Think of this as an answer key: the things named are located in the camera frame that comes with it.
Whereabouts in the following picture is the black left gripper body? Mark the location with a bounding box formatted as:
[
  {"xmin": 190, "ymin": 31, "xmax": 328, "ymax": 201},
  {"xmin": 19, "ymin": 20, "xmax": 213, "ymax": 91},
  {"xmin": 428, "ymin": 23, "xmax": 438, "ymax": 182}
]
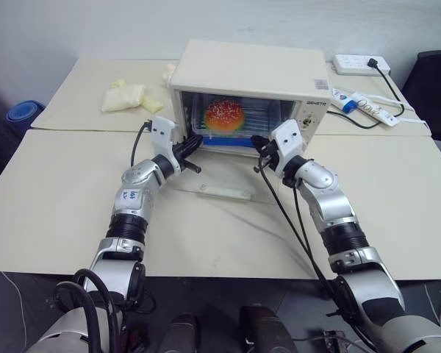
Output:
[{"xmin": 171, "ymin": 141, "xmax": 192, "ymax": 172}]

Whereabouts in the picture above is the glass oven door with handle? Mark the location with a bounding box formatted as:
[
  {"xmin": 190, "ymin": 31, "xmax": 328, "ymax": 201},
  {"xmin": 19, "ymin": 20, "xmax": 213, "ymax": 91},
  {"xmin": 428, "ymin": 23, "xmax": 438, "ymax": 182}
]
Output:
[{"xmin": 171, "ymin": 145, "xmax": 271, "ymax": 202}]

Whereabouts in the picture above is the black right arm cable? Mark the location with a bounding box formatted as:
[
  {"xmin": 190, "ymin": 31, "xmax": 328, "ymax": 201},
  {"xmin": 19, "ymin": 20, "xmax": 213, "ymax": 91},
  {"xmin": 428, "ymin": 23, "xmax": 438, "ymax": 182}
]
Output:
[
  {"xmin": 256, "ymin": 154, "xmax": 354, "ymax": 327},
  {"xmin": 292, "ymin": 179, "xmax": 321, "ymax": 277}
]

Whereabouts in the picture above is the toy hamburger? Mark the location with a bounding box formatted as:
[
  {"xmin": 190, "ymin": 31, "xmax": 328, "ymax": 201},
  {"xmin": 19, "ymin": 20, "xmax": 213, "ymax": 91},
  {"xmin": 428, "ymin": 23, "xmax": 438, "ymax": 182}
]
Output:
[{"xmin": 204, "ymin": 98, "xmax": 246, "ymax": 132}]

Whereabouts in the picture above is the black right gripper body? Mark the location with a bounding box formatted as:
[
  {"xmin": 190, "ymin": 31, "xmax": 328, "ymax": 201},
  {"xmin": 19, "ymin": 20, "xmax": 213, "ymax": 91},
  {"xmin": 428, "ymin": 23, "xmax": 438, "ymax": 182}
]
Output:
[{"xmin": 259, "ymin": 138, "xmax": 284, "ymax": 174}]

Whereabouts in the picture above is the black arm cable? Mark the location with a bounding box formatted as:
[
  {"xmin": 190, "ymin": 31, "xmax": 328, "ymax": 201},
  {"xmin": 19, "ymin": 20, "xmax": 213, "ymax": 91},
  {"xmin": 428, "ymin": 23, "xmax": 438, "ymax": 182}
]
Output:
[
  {"xmin": 292, "ymin": 179, "xmax": 321, "ymax": 277},
  {"xmin": 256, "ymin": 154, "xmax": 354, "ymax": 327},
  {"xmin": 53, "ymin": 268, "xmax": 128, "ymax": 353}
]

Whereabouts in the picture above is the white power strip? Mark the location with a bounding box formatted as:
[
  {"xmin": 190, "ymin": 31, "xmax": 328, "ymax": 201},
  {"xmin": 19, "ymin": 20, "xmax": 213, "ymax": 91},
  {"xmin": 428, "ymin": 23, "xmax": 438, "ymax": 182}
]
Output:
[{"xmin": 332, "ymin": 54, "xmax": 392, "ymax": 77}]

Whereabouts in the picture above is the cream toaster oven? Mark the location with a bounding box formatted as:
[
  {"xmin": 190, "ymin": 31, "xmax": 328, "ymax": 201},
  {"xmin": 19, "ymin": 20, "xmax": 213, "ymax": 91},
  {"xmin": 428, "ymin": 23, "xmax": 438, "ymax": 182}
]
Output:
[{"xmin": 168, "ymin": 39, "xmax": 332, "ymax": 155}]

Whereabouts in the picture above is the blue round stool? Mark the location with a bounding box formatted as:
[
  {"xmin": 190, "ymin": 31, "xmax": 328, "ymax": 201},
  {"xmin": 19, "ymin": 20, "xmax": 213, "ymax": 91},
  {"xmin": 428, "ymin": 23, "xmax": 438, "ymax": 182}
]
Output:
[{"xmin": 5, "ymin": 99, "xmax": 47, "ymax": 124}]

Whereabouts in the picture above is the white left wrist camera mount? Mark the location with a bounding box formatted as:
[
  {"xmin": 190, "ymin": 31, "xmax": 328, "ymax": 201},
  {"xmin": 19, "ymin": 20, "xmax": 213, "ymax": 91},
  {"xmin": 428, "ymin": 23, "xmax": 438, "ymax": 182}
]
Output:
[{"xmin": 148, "ymin": 115, "xmax": 178, "ymax": 163}]

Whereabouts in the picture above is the small white plastic bag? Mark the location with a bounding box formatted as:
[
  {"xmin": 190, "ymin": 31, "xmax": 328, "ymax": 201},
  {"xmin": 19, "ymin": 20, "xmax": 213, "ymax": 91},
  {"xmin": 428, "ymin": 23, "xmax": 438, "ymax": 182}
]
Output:
[{"xmin": 161, "ymin": 63, "xmax": 176, "ymax": 89}]

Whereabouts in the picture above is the white tube with blue cap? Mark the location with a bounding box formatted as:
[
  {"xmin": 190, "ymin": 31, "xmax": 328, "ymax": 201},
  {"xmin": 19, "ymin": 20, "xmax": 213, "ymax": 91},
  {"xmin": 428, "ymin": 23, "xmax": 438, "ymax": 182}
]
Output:
[{"xmin": 330, "ymin": 87, "xmax": 357, "ymax": 113}]

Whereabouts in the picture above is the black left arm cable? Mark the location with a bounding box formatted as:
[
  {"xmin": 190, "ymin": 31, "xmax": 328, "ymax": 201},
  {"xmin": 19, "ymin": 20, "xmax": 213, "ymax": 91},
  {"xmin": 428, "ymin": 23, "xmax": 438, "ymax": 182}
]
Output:
[{"xmin": 53, "ymin": 268, "xmax": 128, "ymax": 353}]

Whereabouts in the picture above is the large yellowish plastic bag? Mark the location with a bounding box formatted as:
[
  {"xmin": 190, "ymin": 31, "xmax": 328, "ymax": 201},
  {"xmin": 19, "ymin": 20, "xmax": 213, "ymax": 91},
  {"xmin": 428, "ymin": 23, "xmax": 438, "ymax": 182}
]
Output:
[{"xmin": 101, "ymin": 83, "xmax": 147, "ymax": 113}]

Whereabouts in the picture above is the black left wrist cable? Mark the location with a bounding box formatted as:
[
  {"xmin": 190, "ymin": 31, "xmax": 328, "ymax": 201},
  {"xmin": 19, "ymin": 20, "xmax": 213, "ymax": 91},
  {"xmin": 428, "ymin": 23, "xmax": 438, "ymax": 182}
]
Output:
[{"xmin": 130, "ymin": 120, "xmax": 152, "ymax": 167}]

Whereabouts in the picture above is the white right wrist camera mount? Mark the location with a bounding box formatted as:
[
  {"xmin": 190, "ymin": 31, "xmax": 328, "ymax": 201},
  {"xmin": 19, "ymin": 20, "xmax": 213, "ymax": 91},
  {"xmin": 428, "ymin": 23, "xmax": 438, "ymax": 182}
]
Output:
[{"xmin": 270, "ymin": 118, "xmax": 306, "ymax": 174}]

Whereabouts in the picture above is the black chair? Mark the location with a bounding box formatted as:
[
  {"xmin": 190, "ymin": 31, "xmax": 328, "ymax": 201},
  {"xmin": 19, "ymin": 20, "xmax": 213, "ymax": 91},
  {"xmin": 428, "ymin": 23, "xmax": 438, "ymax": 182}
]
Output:
[{"xmin": 400, "ymin": 50, "xmax": 441, "ymax": 143}]

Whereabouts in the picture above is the white Dove tube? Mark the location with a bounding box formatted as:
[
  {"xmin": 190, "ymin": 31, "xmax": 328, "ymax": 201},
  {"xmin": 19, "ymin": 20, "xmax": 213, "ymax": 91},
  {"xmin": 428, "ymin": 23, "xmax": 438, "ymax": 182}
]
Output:
[{"xmin": 354, "ymin": 93, "xmax": 400, "ymax": 126}]

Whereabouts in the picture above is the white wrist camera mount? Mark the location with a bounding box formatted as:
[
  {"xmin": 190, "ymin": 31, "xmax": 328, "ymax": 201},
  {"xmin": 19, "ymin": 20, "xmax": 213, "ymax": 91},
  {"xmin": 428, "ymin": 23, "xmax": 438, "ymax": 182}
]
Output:
[
  {"xmin": 270, "ymin": 118, "xmax": 306, "ymax": 174},
  {"xmin": 148, "ymin": 115, "xmax": 178, "ymax": 163}
]

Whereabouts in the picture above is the dark rounded shape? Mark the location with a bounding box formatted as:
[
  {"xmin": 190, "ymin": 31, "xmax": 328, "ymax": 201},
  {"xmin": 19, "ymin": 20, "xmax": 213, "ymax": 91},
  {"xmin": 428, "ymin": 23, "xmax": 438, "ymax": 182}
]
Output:
[
  {"xmin": 157, "ymin": 312, "xmax": 199, "ymax": 353},
  {"xmin": 238, "ymin": 304, "xmax": 298, "ymax": 353}
]

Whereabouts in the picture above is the black oven power cable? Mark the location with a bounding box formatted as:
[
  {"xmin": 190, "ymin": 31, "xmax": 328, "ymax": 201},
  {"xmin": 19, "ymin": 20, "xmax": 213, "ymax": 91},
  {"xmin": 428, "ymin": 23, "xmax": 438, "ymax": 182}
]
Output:
[{"xmin": 326, "ymin": 65, "xmax": 406, "ymax": 129}]

